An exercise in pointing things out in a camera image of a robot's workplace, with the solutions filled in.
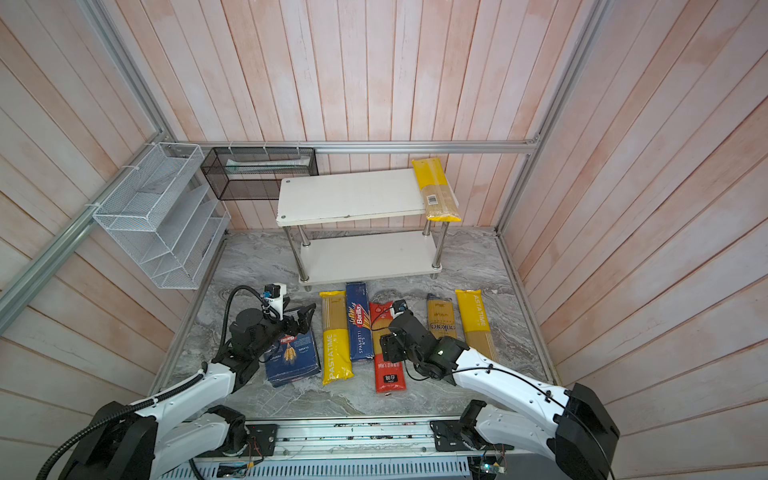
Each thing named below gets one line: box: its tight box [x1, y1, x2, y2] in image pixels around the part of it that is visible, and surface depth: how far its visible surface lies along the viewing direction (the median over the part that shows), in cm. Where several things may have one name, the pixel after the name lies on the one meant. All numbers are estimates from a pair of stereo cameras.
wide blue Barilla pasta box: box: [264, 330, 321, 387], surface depth 81 cm
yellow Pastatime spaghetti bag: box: [320, 290, 354, 386], surface depth 90 cm
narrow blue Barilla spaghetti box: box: [346, 282, 374, 360], surface depth 92 cm
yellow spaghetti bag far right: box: [455, 289, 498, 362], surface depth 96 cm
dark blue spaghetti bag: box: [427, 293, 457, 340], surface depth 97 cm
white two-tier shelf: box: [276, 169, 449, 290], surface depth 88 cm
